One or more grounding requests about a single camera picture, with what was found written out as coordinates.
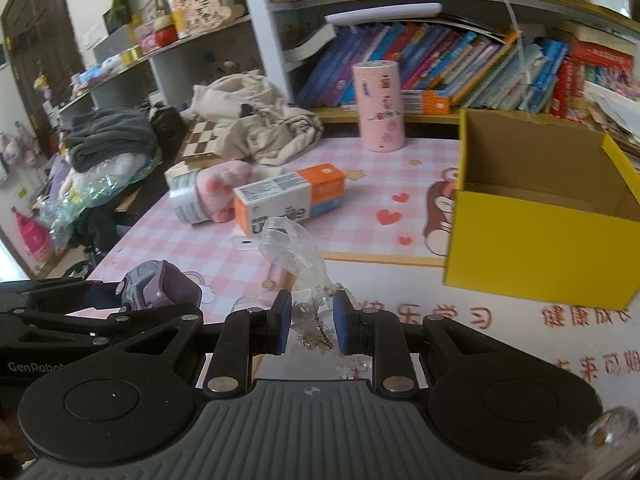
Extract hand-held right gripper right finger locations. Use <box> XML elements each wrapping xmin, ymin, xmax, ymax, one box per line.
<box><xmin>334</xmin><ymin>290</ymin><xmax>507</xmax><ymax>395</ymax></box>

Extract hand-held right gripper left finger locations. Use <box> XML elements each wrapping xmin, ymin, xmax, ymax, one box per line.
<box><xmin>120</xmin><ymin>290</ymin><xmax>294</xmax><ymax>395</ymax></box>

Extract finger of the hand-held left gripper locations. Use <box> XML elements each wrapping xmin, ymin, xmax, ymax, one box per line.
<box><xmin>0</xmin><ymin>279</ymin><xmax>127</xmax><ymax>314</ymax></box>
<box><xmin>0</xmin><ymin>307</ymin><xmax>204</xmax><ymax>351</ymax></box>

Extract clear plastic keychain pouch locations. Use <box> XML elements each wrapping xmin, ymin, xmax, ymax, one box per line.
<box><xmin>257</xmin><ymin>216</ymin><xmax>351</xmax><ymax>356</ymax></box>

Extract purple toy car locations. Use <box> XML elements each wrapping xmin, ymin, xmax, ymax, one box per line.
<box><xmin>120</xmin><ymin>260</ymin><xmax>202</xmax><ymax>313</ymax></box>

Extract orange and white carton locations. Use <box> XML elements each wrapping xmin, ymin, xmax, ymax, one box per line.
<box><xmin>232</xmin><ymin>162</ymin><xmax>348</xmax><ymax>236</ymax></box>

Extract pink plush paw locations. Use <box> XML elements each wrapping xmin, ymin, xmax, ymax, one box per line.
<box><xmin>196</xmin><ymin>161</ymin><xmax>255</xmax><ymax>223</ymax></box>

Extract clear printed tape roll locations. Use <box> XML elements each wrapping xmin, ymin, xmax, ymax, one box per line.
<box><xmin>165</xmin><ymin>167</ymin><xmax>211</xmax><ymax>226</ymax></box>

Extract yellow cardboard box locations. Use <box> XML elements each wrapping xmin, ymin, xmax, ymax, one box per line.
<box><xmin>443</xmin><ymin>107</ymin><xmax>640</xmax><ymax>311</ymax></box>

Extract pink gift bag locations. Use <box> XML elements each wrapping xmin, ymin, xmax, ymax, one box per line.
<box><xmin>10</xmin><ymin>207</ymin><xmax>51</xmax><ymax>261</ymax></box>

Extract dark green cloth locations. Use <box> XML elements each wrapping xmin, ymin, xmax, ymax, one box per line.
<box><xmin>70</xmin><ymin>205</ymin><xmax>123</xmax><ymax>261</ymax></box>

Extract iridescent plastic wrap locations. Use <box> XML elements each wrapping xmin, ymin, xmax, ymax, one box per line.
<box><xmin>37</xmin><ymin>152</ymin><xmax>163</xmax><ymax>241</ymax></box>

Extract pink checked table mat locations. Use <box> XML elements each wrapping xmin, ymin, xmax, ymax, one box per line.
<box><xmin>87</xmin><ymin>132</ymin><xmax>640</xmax><ymax>411</ymax></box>

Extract grey folded blanket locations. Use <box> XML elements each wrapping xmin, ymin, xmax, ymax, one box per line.
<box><xmin>65</xmin><ymin>110</ymin><xmax>158</xmax><ymax>173</ymax></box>

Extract beige printed cloth bag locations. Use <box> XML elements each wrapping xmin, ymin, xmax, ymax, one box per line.
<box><xmin>180</xmin><ymin>74</ymin><xmax>325</xmax><ymax>163</ymax></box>

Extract wooden chessboard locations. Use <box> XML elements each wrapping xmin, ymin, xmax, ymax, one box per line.
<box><xmin>181</xmin><ymin>115</ymin><xmax>231</xmax><ymax>168</ymax></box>

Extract dark brown bag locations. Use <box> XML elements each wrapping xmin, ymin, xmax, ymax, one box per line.
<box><xmin>150</xmin><ymin>102</ymin><xmax>188</xmax><ymax>151</ymax></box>

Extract pink sticker-covered cylinder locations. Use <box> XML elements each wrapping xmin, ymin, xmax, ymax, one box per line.
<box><xmin>352</xmin><ymin>60</ymin><xmax>407</xmax><ymax>153</ymax></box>

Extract small orange box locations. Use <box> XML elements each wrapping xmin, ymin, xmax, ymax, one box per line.
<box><xmin>402</xmin><ymin>89</ymin><xmax>452</xmax><ymax>115</ymax></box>

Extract brown furry cuff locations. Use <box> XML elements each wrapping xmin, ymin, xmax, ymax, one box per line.
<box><xmin>520</xmin><ymin>407</ymin><xmax>640</xmax><ymax>480</ymax></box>

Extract row of children's books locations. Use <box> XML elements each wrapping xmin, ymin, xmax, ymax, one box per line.
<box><xmin>295</xmin><ymin>22</ymin><xmax>571</xmax><ymax>116</ymax></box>

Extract thick paperback book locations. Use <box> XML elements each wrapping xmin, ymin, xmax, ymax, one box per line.
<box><xmin>282</xmin><ymin>22</ymin><xmax>336</xmax><ymax>63</ymax></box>

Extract white lamp bar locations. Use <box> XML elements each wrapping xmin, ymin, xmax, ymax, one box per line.
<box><xmin>325</xmin><ymin>2</ymin><xmax>443</xmax><ymax>26</ymax></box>

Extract stack of loose papers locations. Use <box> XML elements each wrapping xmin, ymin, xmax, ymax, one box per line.
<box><xmin>582</xmin><ymin>80</ymin><xmax>640</xmax><ymax>171</ymax></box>

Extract red boxed books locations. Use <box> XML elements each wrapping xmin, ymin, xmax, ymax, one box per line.
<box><xmin>550</xmin><ymin>35</ymin><xmax>636</xmax><ymax>121</ymax></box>

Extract white cable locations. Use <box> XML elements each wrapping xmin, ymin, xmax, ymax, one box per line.
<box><xmin>450</xmin><ymin>0</ymin><xmax>533</xmax><ymax>126</ymax></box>

